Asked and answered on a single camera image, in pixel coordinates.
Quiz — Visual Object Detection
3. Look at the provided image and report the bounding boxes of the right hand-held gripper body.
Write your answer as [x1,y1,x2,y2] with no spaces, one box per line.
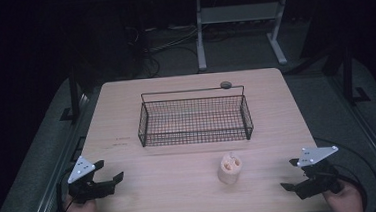
[290,144,345,201]

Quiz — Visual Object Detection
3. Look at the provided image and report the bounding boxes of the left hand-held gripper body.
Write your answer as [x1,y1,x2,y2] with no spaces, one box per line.
[65,153,118,206]

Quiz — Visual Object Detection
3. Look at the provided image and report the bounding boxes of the black wire basket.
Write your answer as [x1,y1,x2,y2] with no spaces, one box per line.
[134,84,256,150]

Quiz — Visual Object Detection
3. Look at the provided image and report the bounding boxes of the person's right hand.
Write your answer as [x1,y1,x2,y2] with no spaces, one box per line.
[321,179,365,212]

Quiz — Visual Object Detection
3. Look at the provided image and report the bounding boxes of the black metal stand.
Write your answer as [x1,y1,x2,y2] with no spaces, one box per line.
[339,43,372,105]
[55,64,83,123]

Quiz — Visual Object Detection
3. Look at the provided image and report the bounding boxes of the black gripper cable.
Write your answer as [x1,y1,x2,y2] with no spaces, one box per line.
[313,133,376,212]
[54,165,81,212]

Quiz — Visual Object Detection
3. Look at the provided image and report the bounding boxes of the bundle of floor cables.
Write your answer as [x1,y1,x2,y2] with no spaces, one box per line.
[123,20,202,80]

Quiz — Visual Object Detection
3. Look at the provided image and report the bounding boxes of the white metal desk frame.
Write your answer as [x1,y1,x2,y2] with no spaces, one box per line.
[193,0,295,72]

